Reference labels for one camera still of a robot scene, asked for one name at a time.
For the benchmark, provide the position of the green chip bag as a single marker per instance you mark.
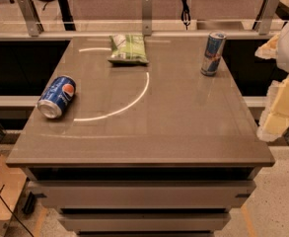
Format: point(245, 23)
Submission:
point(128, 49)

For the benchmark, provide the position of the middle metal bracket post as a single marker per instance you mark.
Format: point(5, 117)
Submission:
point(146, 17)

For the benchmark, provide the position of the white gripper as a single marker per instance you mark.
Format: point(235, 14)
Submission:
point(275, 120)

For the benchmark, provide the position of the blue pepsi can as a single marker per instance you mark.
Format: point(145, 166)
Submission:
point(56, 98)

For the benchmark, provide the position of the red bull can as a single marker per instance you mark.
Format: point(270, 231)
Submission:
point(212, 54)

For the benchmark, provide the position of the metal bracket post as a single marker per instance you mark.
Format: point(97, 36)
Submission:
point(266, 18)
point(146, 17)
point(31, 18)

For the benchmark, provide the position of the right metal bracket post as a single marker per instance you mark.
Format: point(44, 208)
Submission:
point(266, 18)

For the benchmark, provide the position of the grey drawer cabinet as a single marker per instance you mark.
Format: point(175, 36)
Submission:
point(143, 151)

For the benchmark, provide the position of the left metal bracket post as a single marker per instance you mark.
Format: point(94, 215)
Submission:
point(31, 18)

